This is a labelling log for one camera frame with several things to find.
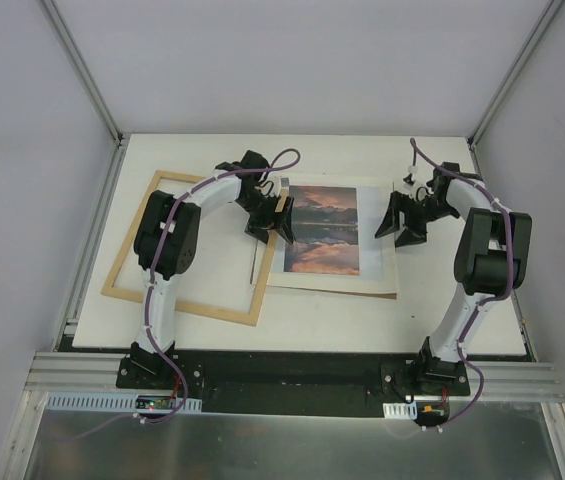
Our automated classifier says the white mat board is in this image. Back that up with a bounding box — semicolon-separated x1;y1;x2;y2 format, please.
276;173;395;270

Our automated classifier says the sunset photo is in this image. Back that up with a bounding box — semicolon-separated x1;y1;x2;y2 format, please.
283;185;360;276

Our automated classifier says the brown backing board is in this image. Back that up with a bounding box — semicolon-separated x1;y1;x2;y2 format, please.
267;245;399;299

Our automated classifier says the wooden picture frame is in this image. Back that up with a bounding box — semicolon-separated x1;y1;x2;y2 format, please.
101;170;279;327

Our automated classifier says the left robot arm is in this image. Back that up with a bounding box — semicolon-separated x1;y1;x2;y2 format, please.
130;148;301;389

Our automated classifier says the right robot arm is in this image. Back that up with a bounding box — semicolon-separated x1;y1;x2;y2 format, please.
375;162;532;395

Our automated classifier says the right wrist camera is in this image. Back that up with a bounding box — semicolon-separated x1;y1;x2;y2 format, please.
403;165;426;196

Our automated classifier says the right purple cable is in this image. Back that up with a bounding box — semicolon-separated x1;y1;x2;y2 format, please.
409;137;518;441

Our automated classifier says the purple cable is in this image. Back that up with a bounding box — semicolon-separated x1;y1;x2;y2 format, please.
409;137;518;441
61;147;299;441

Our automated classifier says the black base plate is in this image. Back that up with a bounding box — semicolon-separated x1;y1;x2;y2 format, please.
116;347;470;418

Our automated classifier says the left aluminium corner post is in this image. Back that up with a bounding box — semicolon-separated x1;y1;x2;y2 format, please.
37;0;124;144

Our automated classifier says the aluminium corner post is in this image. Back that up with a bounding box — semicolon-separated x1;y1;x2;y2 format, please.
37;0;124;144
467;0;565;150

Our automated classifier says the right white cable duct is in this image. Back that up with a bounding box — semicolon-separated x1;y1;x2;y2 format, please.
382;402;418;421

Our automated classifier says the white cable duct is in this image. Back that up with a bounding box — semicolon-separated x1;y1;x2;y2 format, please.
46;392;202;415
382;402;418;421

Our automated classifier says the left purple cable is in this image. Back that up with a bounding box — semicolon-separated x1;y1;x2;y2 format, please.
61;147;299;441

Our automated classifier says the right aluminium corner post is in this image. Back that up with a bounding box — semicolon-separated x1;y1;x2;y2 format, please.
467;0;565;150

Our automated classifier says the aluminium rail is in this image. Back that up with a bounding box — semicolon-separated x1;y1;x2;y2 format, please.
25;349;128;394

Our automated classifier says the left white cable duct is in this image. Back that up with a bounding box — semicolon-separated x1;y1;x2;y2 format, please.
46;392;202;415

